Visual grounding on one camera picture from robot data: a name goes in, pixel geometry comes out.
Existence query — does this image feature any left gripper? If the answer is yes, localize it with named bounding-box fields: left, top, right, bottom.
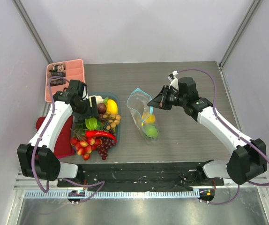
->
left=74, top=97, right=99, bottom=124

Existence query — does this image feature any green starfruit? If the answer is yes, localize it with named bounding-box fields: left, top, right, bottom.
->
left=85, top=118, right=98, bottom=130

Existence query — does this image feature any yellow pear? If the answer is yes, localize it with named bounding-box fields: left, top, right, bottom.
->
left=142, top=112, right=156, bottom=124

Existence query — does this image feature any clear zip top bag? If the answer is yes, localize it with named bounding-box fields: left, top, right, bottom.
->
left=127, top=88, right=159, bottom=143

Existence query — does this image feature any brown longan bunch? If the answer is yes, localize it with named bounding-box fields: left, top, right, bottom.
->
left=99, top=112, right=121, bottom=132

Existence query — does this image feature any red chili pepper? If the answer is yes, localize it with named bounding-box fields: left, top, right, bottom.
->
left=85, top=130, right=118, bottom=143

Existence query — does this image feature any purple grape bunch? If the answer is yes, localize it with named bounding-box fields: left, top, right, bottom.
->
left=97, top=137, right=116, bottom=160

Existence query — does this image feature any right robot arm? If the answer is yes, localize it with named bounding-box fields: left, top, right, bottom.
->
left=148, top=77, right=267, bottom=185

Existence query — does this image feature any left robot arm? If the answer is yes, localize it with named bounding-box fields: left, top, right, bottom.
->
left=17, top=80, right=98, bottom=187

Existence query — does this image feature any teal food tray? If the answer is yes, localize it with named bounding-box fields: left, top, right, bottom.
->
left=71, top=91, right=121, bottom=150

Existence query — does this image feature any white cauliflower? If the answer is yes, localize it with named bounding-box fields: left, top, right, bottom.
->
left=89, top=95, right=104, bottom=106

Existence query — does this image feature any purple passion fruit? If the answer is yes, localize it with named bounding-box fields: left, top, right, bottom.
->
left=97, top=103, right=107, bottom=114

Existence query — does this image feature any yellow lemon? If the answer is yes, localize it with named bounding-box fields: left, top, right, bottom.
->
left=106, top=99, right=118, bottom=114

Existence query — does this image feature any pink compartment organizer box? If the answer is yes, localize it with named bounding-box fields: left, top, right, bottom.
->
left=45, top=59, right=85, bottom=103

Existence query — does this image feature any red cloth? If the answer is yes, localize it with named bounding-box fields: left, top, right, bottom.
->
left=35, top=114, right=75, bottom=159

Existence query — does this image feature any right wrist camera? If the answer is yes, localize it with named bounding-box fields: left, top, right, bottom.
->
left=168, top=71, right=179, bottom=90

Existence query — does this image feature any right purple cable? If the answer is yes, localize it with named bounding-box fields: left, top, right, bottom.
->
left=176, top=68, right=269, bottom=205

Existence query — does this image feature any purple cable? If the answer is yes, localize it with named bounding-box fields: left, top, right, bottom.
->
left=31, top=76, right=105, bottom=203
left=176, top=68, right=269, bottom=205

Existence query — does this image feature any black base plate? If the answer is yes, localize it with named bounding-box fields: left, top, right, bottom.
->
left=54, top=161, right=225, bottom=191

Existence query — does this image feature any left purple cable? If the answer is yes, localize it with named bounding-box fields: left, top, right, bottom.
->
left=31, top=76, right=105, bottom=203

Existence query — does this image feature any white cable duct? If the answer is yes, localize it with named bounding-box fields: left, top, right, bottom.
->
left=24, top=189, right=200, bottom=199

